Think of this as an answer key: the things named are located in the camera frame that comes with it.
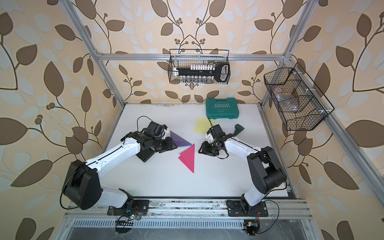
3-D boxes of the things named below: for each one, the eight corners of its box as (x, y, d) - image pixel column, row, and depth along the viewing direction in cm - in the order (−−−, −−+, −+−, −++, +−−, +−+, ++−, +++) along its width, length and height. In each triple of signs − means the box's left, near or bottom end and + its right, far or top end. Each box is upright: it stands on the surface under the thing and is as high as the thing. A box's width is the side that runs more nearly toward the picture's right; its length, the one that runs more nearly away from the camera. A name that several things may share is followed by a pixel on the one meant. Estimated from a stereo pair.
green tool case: (206, 119, 113) (206, 115, 109) (205, 101, 126) (205, 97, 122) (238, 119, 113) (240, 115, 109) (234, 101, 126) (235, 97, 122)
